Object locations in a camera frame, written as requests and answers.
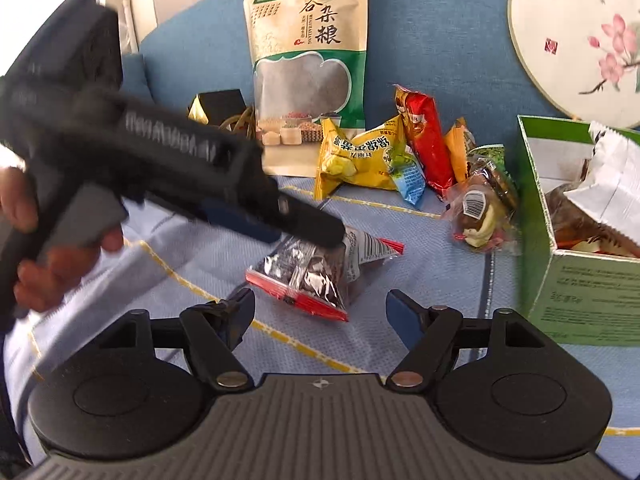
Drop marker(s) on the small black box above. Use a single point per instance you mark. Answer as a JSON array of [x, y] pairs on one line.
[[222, 102]]

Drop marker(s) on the woven bamboo basket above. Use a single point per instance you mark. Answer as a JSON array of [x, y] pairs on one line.
[[240, 120]]

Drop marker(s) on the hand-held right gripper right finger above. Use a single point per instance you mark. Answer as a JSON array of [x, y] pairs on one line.
[[400, 315]]

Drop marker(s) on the white snack packet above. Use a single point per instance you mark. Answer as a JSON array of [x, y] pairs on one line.
[[612, 180]]

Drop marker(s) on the long red snack packet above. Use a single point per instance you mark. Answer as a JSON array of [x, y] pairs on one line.
[[425, 135]]

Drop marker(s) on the person's left hand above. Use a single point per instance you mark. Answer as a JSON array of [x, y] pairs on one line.
[[50, 280]]

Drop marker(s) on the blue cushion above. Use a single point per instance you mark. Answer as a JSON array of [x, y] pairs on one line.
[[135, 75]]

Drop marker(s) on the green cardboard box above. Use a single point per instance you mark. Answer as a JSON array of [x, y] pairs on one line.
[[590, 300]]

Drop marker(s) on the red fried snack packet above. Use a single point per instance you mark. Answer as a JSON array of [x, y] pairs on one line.
[[605, 251]]

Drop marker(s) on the small gold packet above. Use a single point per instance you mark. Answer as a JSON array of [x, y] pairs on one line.
[[199, 110]]

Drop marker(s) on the clear red-edged snack packet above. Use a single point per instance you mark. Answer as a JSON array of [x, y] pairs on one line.
[[310, 280]]

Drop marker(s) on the yellow snack packet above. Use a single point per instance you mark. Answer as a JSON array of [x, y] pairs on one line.
[[350, 160]]

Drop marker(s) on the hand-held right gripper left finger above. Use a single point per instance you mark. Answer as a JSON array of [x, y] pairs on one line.
[[242, 315]]

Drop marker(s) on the small green snack packet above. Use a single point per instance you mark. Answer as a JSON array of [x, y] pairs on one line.
[[487, 155]]

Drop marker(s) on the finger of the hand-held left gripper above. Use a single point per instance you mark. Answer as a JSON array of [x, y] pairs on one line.
[[235, 220], [315, 225]]

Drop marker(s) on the round floral fan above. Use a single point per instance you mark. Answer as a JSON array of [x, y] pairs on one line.
[[565, 50]]

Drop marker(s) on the light blue plaid blanket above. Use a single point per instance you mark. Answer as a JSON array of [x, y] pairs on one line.
[[450, 285]]

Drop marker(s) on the green beige grain pouch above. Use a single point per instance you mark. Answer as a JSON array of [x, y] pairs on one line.
[[305, 85]]

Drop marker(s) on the clear brown snack packet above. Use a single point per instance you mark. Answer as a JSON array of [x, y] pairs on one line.
[[480, 210]]

